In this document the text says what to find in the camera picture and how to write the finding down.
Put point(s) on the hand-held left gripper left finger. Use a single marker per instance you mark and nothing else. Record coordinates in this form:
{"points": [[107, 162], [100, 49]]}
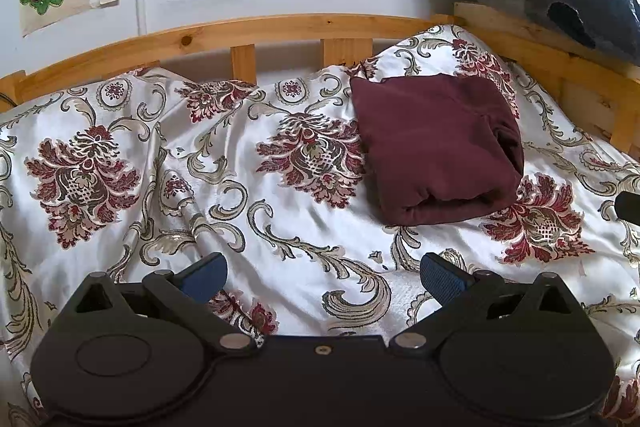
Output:
{"points": [[205, 278]]}

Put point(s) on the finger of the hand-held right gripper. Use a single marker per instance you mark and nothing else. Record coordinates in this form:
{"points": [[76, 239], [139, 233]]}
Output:
{"points": [[629, 208]]}

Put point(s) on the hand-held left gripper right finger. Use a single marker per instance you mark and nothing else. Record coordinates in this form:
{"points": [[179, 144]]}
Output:
{"points": [[442, 279]]}

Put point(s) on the maroon sweater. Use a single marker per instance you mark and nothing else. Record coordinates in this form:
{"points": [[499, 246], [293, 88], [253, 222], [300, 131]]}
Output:
{"points": [[435, 147]]}

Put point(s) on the floral satin blanket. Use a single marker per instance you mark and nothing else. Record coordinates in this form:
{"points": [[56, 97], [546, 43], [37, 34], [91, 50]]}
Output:
{"points": [[175, 217]]}

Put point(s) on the rough wooden plank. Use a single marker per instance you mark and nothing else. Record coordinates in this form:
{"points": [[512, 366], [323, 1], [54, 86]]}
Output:
{"points": [[510, 27]]}

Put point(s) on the wooden bed frame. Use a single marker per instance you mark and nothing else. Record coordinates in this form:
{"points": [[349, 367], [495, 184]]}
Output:
{"points": [[250, 32]]}

